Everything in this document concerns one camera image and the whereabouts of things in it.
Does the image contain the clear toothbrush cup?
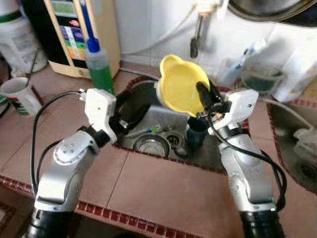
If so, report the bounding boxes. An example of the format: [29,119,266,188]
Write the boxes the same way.
[217,39,270,89]

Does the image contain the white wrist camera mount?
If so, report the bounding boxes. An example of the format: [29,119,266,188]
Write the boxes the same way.
[81,88,118,144]
[210,88,259,131]

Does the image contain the green dish soap bottle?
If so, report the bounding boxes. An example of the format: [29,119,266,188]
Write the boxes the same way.
[79,0,116,96]

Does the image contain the white labelled tub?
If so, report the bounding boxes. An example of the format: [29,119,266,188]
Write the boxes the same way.
[0,0,49,75]

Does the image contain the yellow suction bowl base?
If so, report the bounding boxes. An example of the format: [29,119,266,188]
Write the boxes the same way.
[157,54,212,119]

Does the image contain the blue bunny mug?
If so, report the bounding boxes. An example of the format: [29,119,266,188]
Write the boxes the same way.
[185,117,210,152]

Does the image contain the clear plastic bucket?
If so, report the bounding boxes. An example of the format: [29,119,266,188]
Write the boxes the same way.
[241,62,284,97]

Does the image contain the beige water ioniser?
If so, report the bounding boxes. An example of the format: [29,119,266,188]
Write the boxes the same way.
[22,0,121,80]

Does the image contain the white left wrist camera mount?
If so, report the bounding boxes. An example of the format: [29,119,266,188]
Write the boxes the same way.
[81,88,118,144]

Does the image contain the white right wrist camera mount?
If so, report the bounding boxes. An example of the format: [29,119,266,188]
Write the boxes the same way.
[210,88,259,131]

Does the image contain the white striped mug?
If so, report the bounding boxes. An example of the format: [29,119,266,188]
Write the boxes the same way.
[0,76,44,116]

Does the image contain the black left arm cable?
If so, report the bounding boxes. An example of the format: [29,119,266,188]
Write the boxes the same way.
[30,90,87,196]

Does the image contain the steel sink basin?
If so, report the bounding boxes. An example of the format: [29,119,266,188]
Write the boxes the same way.
[266,98,317,195]
[113,75,251,173]

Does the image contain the thin white tube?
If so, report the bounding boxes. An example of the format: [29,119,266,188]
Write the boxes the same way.
[120,5,196,55]

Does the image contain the clear plastic bag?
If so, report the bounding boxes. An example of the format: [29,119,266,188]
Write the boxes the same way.
[292,126,317,165]

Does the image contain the white green training chopsticks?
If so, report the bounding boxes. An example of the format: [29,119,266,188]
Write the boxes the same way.
[126,124,164,138]

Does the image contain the white hose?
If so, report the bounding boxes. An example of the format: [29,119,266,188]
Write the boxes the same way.
[255,97,304,137]

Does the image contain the thin metal spoon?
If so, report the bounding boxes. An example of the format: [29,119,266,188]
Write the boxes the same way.
[26,47,41,90]

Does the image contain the dark hanging pan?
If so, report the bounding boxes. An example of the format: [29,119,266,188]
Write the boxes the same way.
[227,0,317,28]

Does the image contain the white detergent bottle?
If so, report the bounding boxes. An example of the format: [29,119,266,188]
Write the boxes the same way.
[271,35,317,103]

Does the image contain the steel wall tap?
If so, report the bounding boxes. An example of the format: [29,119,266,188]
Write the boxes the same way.
[189,0,219,60]

